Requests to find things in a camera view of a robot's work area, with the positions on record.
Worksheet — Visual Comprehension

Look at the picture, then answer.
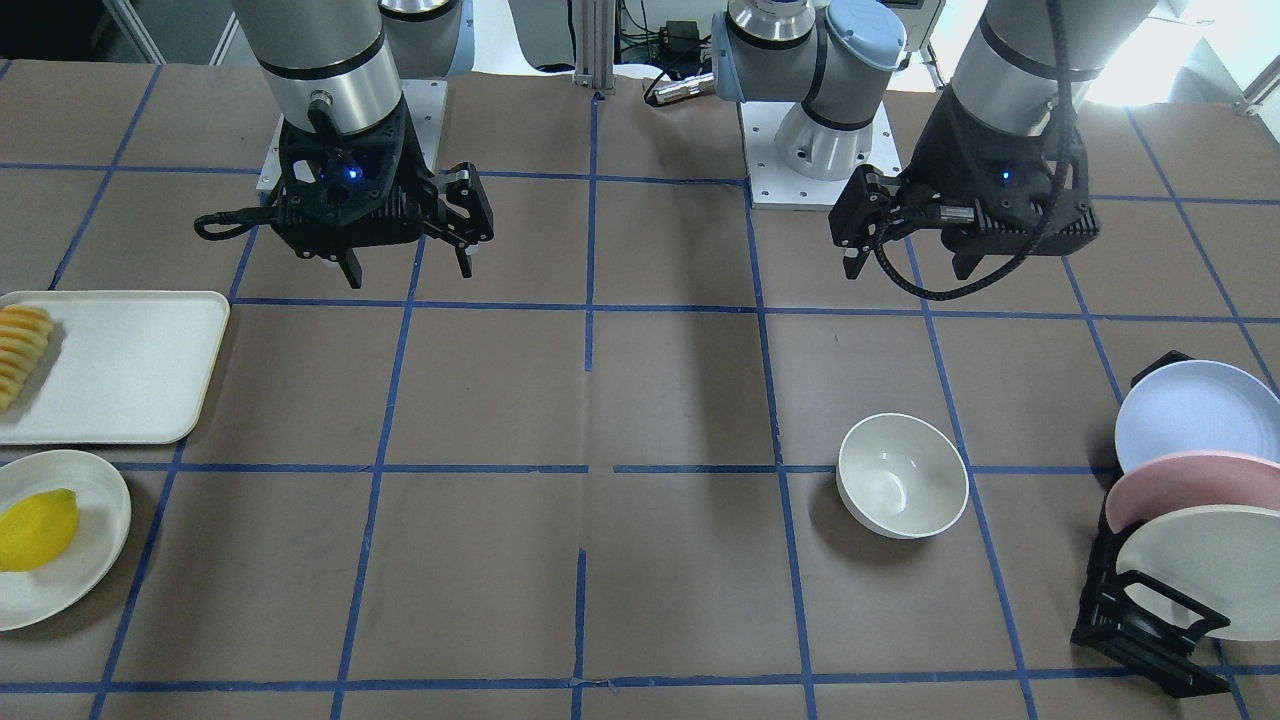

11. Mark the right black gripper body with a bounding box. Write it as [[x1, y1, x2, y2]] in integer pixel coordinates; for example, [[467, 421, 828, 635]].
[[270, 97, 495, 263]]

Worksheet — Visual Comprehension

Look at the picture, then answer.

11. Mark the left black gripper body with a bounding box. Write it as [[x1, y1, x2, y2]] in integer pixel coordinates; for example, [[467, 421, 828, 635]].
[[828, 88, 1101, 266]]

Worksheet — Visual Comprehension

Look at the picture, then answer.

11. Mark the white bowl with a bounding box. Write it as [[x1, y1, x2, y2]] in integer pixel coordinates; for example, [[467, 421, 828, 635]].
[[836, 413, 970, 541]]

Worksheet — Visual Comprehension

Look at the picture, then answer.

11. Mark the yellow lemon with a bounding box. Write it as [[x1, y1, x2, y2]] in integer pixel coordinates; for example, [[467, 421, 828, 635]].
[[1, 488, 81, 573]]

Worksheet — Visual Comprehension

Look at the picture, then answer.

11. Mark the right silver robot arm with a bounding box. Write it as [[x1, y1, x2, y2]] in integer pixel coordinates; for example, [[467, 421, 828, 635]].
[[193, 1, 495, 288]]

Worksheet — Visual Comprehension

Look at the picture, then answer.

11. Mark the white rectangular tray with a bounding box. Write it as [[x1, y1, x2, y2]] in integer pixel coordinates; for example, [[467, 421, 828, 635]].
[[1, 290, 230, 446]]

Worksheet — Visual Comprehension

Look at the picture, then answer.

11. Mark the blue plate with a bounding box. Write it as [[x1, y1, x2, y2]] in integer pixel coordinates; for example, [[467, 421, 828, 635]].
[[1114, 360, 1279, 471]]

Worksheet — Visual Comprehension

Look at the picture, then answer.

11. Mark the pink plate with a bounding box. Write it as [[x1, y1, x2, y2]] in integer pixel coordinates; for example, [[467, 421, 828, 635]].
[[1103, 451, 1279, 533]]

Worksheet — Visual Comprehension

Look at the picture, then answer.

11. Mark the sliced bread toy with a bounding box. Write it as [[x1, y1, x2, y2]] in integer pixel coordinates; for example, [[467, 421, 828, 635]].
[[1, 304, 54, 413]]

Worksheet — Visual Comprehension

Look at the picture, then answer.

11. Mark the cream plate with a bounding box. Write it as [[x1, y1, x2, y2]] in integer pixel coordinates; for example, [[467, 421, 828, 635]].
[[1116, 505, 1279, 642]]

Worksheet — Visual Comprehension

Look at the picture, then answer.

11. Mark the black plate rack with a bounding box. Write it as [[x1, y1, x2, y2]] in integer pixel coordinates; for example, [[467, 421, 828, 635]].
[[1070, 350, 1233, 700]]

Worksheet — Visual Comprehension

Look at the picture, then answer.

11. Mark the white round plate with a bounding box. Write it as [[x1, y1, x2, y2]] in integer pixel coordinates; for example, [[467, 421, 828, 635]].
[[1, 448, 132, 632]]

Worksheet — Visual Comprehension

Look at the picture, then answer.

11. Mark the black braided cable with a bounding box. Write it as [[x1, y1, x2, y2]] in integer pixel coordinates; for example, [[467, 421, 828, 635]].
[[872, 0, 1089, 302]]

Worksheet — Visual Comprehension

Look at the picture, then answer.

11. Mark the aluminium frame post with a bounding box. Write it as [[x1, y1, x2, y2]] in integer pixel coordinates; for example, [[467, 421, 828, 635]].
[[570, 0, 617, 96]]

